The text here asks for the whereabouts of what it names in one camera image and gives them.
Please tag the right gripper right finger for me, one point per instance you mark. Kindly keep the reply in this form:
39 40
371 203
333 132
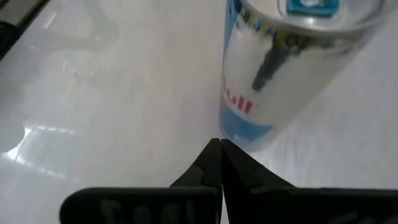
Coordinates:
280 205

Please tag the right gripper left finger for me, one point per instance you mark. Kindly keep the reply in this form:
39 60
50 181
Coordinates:
186 205

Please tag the blue silver Red Bull can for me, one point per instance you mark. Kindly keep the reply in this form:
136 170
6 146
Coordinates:
280 77

